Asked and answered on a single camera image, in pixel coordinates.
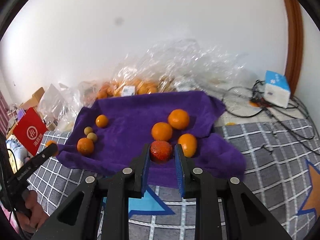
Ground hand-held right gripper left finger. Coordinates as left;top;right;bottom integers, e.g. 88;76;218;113
31;143;150;240

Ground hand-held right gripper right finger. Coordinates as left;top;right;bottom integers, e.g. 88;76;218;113
174;143;293;240

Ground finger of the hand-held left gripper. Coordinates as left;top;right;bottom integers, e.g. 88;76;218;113
10;143;59;184

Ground red lychee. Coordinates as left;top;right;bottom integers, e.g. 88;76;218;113
149;140;173;164

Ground person's left hand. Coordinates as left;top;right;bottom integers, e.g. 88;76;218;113
19;190;49;232

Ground red paper bag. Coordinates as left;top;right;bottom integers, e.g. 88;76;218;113
12;107;48;156

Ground white plastic bag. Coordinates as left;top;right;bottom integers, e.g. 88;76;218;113
37;84;75;130

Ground brown cardboard box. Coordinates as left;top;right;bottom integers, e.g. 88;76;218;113
20;87;45;110

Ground purple towel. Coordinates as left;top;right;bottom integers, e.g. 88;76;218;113
55;90;247;188

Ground small orange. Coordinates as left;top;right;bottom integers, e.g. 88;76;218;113
95;114;109;128

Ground grey checked bed sheet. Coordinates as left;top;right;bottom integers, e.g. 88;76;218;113
27;119;320;240

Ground small clear plastic bag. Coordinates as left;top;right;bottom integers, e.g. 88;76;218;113
59;80;113;107

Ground large clear bag of oranges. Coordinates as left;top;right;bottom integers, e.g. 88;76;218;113
112;39;250;98

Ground blue white tissue box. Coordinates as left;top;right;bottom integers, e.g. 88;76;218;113
264;70;291;108

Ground tangled black cables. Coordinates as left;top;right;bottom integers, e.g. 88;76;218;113
222;80;320;155

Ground brown wooden door frame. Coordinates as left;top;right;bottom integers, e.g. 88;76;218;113
280;0;304;97

